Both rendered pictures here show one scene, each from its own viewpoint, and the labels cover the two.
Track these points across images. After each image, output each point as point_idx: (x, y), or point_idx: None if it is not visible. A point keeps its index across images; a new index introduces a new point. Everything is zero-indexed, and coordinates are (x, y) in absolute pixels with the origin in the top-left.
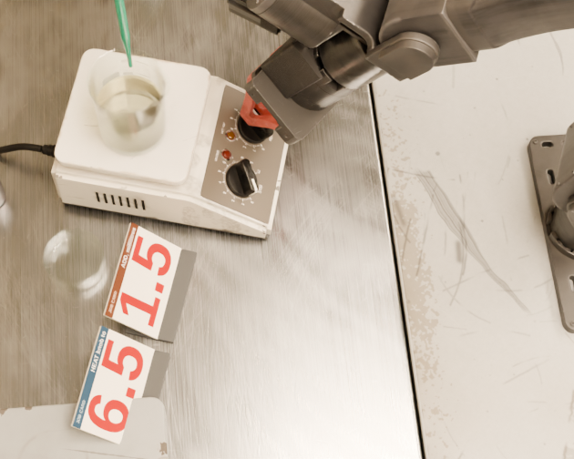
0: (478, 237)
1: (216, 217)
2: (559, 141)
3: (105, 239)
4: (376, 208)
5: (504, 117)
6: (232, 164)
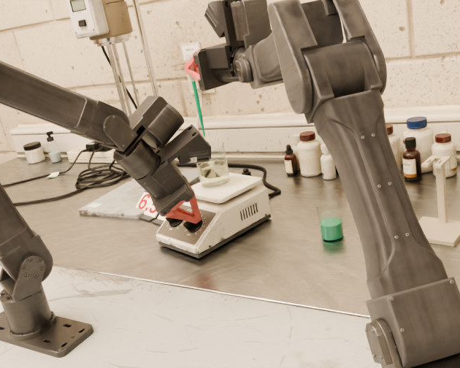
0: (81, 299)
1: None
2: (76, 336)
3: None
4: (133, 274)
5: (117, 327)
6: None
